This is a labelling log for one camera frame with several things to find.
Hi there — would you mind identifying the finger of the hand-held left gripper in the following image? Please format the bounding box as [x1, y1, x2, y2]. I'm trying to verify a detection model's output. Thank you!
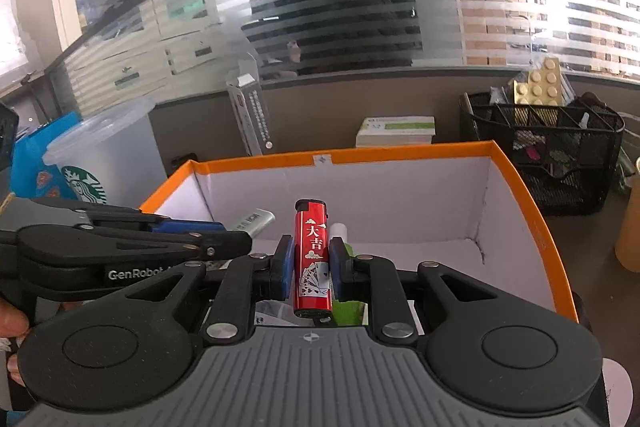
[16, 223, 253, 304]
[75, 206, 227, 236]

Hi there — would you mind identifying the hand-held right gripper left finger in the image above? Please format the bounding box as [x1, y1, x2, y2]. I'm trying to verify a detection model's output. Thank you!
[85, 234, 297, 344]

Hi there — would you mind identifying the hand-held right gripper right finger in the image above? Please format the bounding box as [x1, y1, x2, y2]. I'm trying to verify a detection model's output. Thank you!
[328, 237, 503, 344]

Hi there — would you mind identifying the red printed lighter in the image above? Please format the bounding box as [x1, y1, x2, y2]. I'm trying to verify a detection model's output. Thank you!
[292, 199, 335, 321]

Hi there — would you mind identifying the silver flash drive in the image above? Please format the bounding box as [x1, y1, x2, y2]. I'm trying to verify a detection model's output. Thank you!
[227, 208, 277, 239]

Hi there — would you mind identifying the orange-rimmed white cardboard box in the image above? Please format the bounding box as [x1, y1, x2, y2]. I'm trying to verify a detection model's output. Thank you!
[140, 141, 582, 326]

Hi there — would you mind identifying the person's left hand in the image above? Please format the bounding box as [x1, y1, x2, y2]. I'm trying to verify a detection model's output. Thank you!
[0, 297, 32, 389]

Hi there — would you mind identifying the blue printed bag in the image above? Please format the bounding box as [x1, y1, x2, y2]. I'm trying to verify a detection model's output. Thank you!
[10, 111, 84, 204]

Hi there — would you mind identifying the frosted plastic tumbler green logo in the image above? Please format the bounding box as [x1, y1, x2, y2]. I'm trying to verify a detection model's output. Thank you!
[42, 97, 169, 210]

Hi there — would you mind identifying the tall narrow product carton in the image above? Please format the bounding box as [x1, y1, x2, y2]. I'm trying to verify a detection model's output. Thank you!
[225, 57, 277, 156]

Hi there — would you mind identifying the black mesh desk organizer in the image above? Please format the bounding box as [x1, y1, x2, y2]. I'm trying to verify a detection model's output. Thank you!
[459, 91, 626, 217]

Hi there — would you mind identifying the gold foil blister pack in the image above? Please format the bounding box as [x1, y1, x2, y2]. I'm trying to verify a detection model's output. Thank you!
[508, 79, 559, 126]

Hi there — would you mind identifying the yellow pill blister pack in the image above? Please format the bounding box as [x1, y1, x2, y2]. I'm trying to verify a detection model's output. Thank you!
[520, 56, 565, 104]

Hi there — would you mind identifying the white round coaster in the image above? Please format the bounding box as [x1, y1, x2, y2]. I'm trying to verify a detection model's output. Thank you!
[600, 356, 634, 427]

